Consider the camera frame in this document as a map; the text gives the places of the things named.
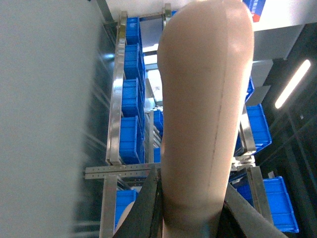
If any beige plastic dustpan tray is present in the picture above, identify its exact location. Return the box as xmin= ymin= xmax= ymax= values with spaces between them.
xmin=158 ymin=0 xmax=254 ymax=238

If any steel roller shelf rack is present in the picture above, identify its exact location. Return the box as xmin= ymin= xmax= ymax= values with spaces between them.
xmin=84 ymin=0 xmax=273 ymax=238

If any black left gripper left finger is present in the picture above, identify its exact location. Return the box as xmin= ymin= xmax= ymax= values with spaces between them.
xmin=113 ymin=165 xmax=163 ymax=238

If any blue bin on shelf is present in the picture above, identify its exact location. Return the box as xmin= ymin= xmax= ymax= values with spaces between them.
xmin=119 ymin=116 xmax=144 ymax=164

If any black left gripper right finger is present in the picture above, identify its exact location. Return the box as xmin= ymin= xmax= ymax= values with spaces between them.
xmin=217 ymin=184 xmax=286 ymax=238

